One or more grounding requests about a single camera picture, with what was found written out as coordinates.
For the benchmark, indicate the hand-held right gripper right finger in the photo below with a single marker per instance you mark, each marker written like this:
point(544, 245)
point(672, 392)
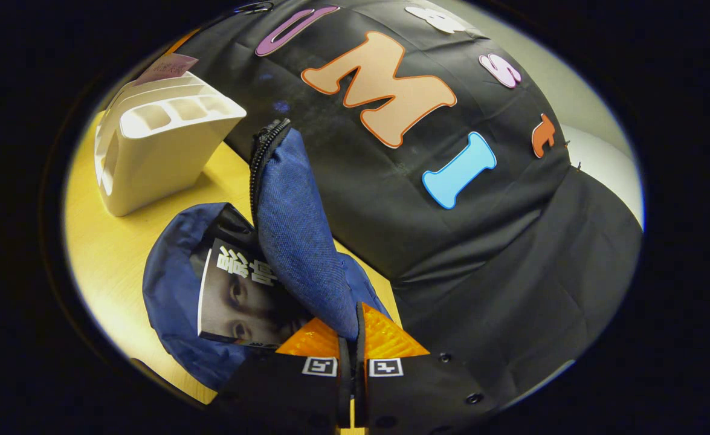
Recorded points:
point(415, 393)

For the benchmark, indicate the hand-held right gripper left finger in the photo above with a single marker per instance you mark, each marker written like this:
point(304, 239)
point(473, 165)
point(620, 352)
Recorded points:
point(282, 393)

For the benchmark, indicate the grey book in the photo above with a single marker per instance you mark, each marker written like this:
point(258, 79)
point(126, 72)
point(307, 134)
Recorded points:
point(240, 302)

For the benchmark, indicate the blue schoolbag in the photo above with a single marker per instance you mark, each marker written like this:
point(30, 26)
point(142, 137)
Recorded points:
point(297, 229)

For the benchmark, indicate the white plastic bookshelf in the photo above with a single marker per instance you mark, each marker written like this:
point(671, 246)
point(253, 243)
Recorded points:
point(155, 157)

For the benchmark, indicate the pink book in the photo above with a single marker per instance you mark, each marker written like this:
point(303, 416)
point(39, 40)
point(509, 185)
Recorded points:
point(167, 67)

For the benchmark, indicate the black backdrop cloth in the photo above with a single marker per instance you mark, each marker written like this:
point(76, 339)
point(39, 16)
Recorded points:
point(481, 254)

